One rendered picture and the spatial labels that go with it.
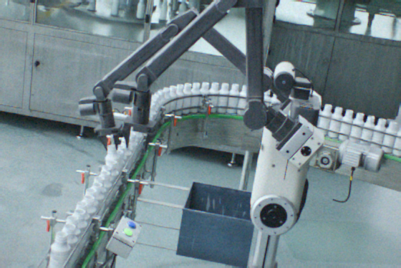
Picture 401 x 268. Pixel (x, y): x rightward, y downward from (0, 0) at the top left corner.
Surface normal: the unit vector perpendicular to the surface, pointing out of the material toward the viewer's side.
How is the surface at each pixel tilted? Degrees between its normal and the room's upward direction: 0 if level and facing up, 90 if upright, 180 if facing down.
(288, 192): 101
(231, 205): 90
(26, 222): 0
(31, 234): 0
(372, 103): 90
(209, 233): 90
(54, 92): 91
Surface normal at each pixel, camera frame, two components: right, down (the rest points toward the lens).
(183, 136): 0.72, 0.33
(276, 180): -0.14, 0.48
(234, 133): 0.04, 0.32
